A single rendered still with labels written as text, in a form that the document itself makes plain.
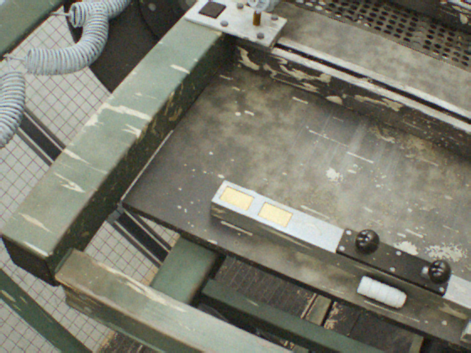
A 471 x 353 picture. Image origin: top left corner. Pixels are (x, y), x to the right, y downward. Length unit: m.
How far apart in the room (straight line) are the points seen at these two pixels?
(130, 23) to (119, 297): 0.94
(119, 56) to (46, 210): 0.74
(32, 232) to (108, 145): 0.20
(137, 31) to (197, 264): 0.83
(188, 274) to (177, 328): 0.16
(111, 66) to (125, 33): 0.12
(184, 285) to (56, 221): 0.24
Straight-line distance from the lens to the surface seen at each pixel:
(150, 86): 1.09
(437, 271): 0.86
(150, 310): 0.88
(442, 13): 1.58
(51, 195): 0.95
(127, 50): 1.62
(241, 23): 1.22
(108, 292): 0.90
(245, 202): 1.00
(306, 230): 0.98
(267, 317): 1.00
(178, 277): 1.00
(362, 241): 0.85
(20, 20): 1.44
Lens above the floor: 1.97
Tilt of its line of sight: 19 degrees down
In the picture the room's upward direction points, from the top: 44 degrees counter-clockwise
